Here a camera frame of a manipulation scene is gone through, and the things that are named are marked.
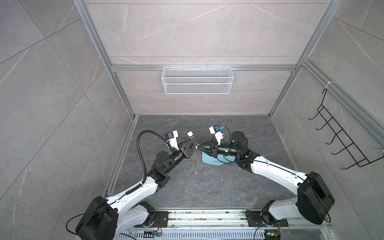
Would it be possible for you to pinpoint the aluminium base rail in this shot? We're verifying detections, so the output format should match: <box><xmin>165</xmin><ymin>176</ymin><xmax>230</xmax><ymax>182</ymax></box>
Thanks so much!
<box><xmin>115</xmin><ymin>209</ymin><xmax>337</xmax><ymax>240</ymax></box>

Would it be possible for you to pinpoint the glue stick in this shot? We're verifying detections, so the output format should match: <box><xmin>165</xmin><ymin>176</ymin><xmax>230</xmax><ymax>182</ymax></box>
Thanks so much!
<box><xmin>187</xmin><ymin>131</ymin><xmax>196</xmax><ymax>140</ymax></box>

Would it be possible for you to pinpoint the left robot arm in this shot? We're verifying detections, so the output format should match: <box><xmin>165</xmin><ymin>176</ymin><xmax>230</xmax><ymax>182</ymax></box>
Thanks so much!
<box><xmin>75</xmin><ymin>140</ymin><xmax>197</xmax><ymax>240</ymax></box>

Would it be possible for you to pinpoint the black wire hook rack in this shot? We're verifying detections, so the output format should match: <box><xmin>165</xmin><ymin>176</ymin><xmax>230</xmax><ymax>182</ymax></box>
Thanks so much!
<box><xmin>308</xmin><ymin>89</ymin><xmax>384</xmax><ymax>171</ymax></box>

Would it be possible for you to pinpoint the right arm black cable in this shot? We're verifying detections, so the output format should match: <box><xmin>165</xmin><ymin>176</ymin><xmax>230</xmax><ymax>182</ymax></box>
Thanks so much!
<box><xmin>209</xmin><ymin>125</ymin><xmax>332</xmax><ymax>223</ymax></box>

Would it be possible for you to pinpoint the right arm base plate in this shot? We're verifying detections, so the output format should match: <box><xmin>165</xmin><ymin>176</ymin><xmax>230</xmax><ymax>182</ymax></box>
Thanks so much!
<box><xmin>245</xmin><ymin>210</ymin><xmax>289</xmax><ymax>227</ymax></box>

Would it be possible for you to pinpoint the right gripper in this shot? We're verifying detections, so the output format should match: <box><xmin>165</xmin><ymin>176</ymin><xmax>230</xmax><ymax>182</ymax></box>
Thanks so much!
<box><xmin>198</xmin><ymin>139</ymin><xmax>241</xmax><ymax>160</ymax></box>

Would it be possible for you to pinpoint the white wire mesh basket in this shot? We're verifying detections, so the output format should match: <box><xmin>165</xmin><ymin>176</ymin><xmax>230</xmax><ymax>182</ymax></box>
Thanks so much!
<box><xmin>162</xmin><ymin>67</ymin><xmax>234</xmax><ymax>95</ymax></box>

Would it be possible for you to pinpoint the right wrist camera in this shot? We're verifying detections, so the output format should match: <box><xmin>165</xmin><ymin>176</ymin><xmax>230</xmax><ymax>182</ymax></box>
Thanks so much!
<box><xmin>209</xmin><ymin>125</ymin><xmax>224</xmax><ymax>145</ymax></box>

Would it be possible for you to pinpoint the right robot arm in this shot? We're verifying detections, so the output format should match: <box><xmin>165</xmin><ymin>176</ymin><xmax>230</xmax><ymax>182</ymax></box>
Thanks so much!
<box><xmin>198</xmin><ymin>131</ymin><xmax>335</xmax><ymax>226</ymax></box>

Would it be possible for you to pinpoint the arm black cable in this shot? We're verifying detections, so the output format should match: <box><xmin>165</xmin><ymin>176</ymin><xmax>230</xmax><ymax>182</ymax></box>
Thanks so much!
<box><xmin>131</xmin><ymin>129</ymin><xmax>168</xmax><ymax>193</ymax></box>
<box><xmin>209</xmin><ymin>125</ymin><xmax>332</xmax><ymax>223</ymax></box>

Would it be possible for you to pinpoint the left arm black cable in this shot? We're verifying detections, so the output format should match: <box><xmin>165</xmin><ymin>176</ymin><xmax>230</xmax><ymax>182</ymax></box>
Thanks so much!
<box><xmin>131</xmin><ymin>129</ymin><xmax>168</xmax><ymax>193</ymax></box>

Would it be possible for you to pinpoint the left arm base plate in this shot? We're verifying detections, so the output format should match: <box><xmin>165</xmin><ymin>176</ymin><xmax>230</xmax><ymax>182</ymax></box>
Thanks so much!
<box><xmin>149</xmin><ymin>211</ymin><xmax>170</xmax><ymax>228</ymax></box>

